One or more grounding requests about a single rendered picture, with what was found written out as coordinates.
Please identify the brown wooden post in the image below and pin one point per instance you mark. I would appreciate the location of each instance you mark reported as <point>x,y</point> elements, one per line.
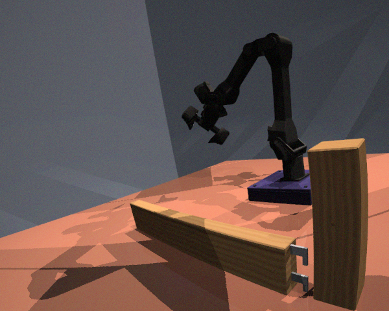
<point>339,190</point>

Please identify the wooden side rail with steel hooks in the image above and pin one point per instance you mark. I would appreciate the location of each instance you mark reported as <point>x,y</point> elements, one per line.
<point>262,258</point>

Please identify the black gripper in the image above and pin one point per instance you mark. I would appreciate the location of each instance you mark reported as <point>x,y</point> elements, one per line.
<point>190,115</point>

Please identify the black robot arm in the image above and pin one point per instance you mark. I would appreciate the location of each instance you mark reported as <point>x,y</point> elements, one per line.
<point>282,135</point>

